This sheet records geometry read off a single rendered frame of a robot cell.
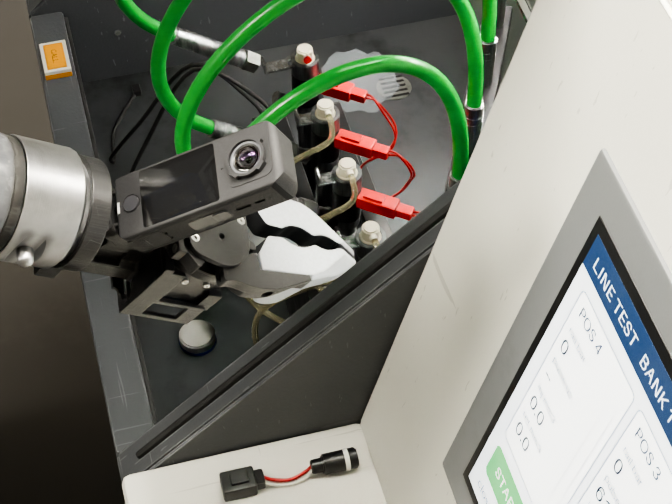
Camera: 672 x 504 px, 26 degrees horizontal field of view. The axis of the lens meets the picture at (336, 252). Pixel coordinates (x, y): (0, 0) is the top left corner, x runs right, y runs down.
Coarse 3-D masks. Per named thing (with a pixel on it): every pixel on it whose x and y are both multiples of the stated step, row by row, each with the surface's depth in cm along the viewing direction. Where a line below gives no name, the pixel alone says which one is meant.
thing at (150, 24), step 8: (120, 0) 133; (128, 0) 134; (120, 8) 134; (128, 8) 134; (136, 8) 135; (128, 16) 135; (136, 16) 135; (144, 16) 136; (136, 24) 136; (144, 24) 136; (152, 24) 137; (152, 32) 137; (176, 32) 138
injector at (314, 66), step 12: (300, 72) 145; (312, 72) 145; (300, 84) 146; (276, 96) 148; (300, 108) 149; (300, 132) 153; (300, 144) 154; (312, 168) 157; (312, 180) 158; (312, 192) 160
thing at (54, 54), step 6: (60, 42) 167; (48, 48) 166; (54, 48) 166; (60, 48) 166; (48, 54) 166; (54, 54) 166; (60, 54) 166; (48, 60) 165; (54, 60) 165; (60, 60) 165; (48, 66) 164; (54, 66) 164; (60, 66) 164; (66, 66) 164; (66, 72) 164; (48, 78) 164; (54, 78) 165
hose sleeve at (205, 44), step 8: (184, 32) 139; (192, 32) 140; (176, 40) 138; (184, 40) 139; (192, 40) 139; (200, 40) 140; (208, 40) 140; (216, 40) 141; (184, 48) 140; (192, 48) 140; (200, 48) 140; (208, 48) 140; (216, 48) 141; (208, 56) 141; (240, 56) 142; (232, 64) 143; (240, 64) 143
